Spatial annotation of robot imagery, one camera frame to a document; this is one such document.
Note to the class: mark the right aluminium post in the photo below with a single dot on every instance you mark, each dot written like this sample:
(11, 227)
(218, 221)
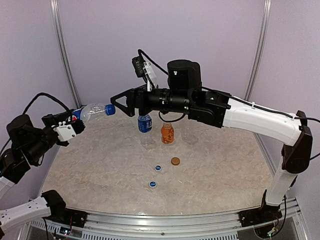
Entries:
(259, 49)

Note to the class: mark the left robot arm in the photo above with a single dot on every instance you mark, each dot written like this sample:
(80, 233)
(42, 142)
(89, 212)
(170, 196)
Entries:
(28, 145)

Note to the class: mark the blue bottle cap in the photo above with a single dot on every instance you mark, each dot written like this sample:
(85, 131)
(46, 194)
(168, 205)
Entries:
(110, 109)

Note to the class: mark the clear bottle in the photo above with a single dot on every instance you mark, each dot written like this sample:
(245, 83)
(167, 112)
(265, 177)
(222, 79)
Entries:
(187, 132)

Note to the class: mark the left aluminium post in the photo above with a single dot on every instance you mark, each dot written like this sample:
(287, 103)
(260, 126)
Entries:
(55, 11)

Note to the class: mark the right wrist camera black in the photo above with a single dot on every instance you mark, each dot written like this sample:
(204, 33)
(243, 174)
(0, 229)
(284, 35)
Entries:
(144, 70)

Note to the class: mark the blue white cap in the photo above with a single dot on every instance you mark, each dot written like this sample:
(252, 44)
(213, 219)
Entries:
(152, 184)

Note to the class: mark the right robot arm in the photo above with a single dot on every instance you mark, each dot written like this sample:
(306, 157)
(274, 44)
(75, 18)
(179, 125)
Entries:
(186, 95)

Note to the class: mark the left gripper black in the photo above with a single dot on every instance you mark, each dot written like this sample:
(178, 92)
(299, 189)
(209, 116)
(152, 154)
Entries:
(56, 118)

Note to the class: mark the aluminium front rail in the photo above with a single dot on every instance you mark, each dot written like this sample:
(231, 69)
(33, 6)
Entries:
(210, 226)

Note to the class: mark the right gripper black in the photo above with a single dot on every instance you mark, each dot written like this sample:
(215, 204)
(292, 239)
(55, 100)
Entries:
(131, 94)

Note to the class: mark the blue label bottle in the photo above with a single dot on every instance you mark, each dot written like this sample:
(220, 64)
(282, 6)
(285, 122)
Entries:
(145, 129)
(89, 112)

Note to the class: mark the aluminium post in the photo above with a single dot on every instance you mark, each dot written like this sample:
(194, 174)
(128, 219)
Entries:
(55, 11)
(259, 49)

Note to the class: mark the white bottle cap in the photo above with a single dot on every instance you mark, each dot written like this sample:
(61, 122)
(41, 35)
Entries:
(158, 168)

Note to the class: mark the orange drink bottle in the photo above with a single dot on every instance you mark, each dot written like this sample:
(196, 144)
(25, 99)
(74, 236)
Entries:
(167, 133)

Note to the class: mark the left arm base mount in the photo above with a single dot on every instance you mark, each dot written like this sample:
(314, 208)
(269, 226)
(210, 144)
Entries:
(59, 213)

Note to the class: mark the brown bottle cap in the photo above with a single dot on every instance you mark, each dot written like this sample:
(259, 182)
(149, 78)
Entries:
(175, 161)

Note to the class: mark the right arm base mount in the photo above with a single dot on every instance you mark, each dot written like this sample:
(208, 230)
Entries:
(262, 214)

